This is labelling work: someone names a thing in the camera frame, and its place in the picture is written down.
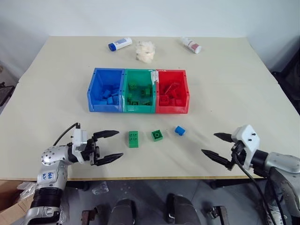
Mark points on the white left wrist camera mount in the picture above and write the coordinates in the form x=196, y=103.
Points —
x=78, y=140

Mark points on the long red building block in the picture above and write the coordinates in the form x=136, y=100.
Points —
x=172, y=87

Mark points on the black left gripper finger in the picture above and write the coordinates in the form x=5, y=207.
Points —
x=106, y=134
x=110, y=158

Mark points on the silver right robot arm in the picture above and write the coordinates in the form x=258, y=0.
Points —
x=281, y=164

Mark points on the clear plastic bag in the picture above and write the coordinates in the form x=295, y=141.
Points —
x=100, y=188

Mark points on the brown cardboard box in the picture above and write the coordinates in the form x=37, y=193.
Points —
x=9, y=197

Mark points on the dark rounded shape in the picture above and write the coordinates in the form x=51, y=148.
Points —
x=181, y=209
x=123, y=212

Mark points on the small blue building block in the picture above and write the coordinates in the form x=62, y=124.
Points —
x=180, y=131

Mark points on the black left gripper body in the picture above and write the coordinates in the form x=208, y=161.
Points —
x=91, y=150

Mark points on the rusty metal foot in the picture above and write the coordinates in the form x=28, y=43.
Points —
x=90, y=215
x=218, y=214

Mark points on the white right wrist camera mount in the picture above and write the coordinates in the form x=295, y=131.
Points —
x=248, y=140

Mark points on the black table leg bar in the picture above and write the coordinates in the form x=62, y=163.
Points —
x=227, y=184
x=78, y=185

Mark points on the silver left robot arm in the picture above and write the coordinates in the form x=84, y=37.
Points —
x=51, y=161

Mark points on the white tube with blue cap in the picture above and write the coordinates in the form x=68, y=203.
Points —
x=120, y=43

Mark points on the crumpled clear plastic wrap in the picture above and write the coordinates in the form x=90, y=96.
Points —
x=27, y=188

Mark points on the square green building block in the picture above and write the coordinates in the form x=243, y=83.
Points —
x=157, y=135

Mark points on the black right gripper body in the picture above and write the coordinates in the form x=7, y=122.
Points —
x=239, y=152

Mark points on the green plastic bin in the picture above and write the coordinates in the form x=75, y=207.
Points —
x=138, y=78

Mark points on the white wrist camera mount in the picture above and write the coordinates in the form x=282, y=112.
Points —
x=78, y=140
x=248, y=140

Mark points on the square red building block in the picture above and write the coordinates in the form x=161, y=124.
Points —
x=164, y=99

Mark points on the red plastic bin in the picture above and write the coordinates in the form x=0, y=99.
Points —
x=171, y=78

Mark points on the dark object on floor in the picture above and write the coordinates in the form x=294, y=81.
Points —
x=5, y=92

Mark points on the long green building block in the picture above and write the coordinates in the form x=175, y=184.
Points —
x=133, y=139

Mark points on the black equipment beside table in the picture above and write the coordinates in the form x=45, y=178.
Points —
x=289, y=77

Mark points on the blue plastic bin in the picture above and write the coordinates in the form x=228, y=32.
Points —
x=103, y=79

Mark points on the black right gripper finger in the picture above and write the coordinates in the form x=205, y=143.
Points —
x=225, y=136
x=216, y=156

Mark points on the white tube with red label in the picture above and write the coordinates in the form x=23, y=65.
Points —
x=191, y=45

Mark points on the crumpled white tissue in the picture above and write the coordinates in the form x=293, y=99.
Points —
x=145, y=52

